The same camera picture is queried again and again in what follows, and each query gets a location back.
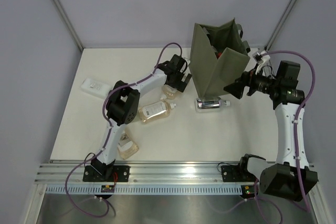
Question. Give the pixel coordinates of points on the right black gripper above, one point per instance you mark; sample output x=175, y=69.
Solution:
x=237, y=89

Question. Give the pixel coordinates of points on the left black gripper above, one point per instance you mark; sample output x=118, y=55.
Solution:
x=179, y=85

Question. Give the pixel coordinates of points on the clear amber soap pouch bottle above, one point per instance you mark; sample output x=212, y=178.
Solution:
x=169, y=93

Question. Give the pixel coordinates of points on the green Fairy dish soap bottle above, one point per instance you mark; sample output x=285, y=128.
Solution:
x=218, y=54

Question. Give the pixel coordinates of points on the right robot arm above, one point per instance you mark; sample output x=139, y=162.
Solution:
x=290, y=176

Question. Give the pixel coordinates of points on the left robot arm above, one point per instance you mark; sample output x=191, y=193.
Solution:
x=121, y=106

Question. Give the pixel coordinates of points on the olive green canvas bag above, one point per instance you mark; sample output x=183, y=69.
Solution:
x=210, y=75

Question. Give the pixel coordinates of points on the amber soap bottle white cap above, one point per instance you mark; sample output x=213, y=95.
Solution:
x=155, y=111

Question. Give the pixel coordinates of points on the silver metallic bottle white cap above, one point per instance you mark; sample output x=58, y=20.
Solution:
x=211, y=104

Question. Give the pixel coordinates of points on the white flat bottle black cap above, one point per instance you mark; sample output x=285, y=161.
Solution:
x=95, y=88

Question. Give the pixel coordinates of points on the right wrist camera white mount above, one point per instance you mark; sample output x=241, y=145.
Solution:
x=262, y=59

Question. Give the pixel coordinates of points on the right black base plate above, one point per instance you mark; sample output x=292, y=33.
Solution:
x=234, y=173

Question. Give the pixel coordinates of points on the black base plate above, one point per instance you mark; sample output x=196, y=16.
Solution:
x=118, y=173
x=234, y=173

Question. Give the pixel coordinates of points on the right aluminium frame post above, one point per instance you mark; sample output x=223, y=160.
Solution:
x=280, y=24

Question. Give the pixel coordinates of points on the aluminium frame post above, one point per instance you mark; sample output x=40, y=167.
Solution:
x=66, y=21
x=280, y=24

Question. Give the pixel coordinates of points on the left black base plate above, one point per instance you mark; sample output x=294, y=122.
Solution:
x=118, y=173

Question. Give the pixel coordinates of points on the left aluminium frame post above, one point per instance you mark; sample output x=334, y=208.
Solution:
x=66, y=21

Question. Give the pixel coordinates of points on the aluminium front rail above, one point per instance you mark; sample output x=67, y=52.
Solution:
x=139, y=173

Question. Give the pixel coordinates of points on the white slotted cable duct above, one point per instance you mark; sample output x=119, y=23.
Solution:
x=155, y=190

